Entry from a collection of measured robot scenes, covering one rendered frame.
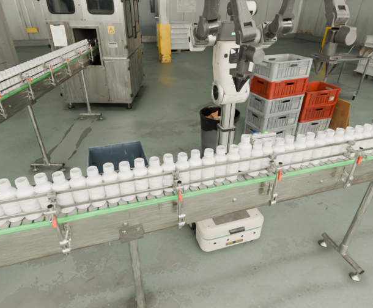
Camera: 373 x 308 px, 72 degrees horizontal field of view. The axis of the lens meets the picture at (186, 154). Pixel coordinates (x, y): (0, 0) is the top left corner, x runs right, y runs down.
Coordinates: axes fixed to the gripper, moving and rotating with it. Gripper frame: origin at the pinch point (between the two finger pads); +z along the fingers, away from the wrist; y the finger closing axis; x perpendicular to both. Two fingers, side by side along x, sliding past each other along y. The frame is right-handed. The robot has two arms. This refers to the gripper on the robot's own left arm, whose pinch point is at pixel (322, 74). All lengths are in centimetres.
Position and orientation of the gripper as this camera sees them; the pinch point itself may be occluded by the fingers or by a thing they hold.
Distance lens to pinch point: 146.2
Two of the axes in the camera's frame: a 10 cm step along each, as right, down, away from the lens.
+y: -3.1, -4.9, 8.2
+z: 0.0, 8.6, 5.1
